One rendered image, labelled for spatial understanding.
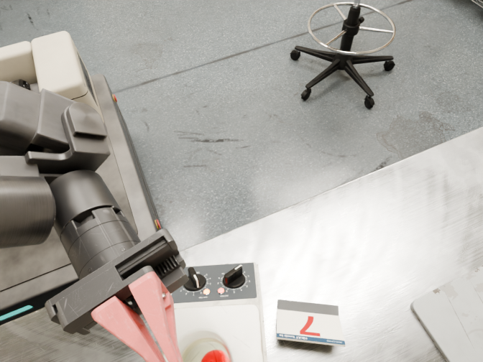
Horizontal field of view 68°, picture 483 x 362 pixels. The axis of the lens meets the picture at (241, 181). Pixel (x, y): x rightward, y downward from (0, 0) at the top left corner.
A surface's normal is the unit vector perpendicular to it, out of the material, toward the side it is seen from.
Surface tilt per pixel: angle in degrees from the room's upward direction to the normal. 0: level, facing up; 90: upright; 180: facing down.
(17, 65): 90
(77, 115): 47
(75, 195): 5
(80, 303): 0
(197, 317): 0
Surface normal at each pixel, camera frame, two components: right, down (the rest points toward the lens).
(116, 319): 0.18, -0.26
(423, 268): -0.04, -0.54
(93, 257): -0.28, -0.36
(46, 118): 0.69, -0.52
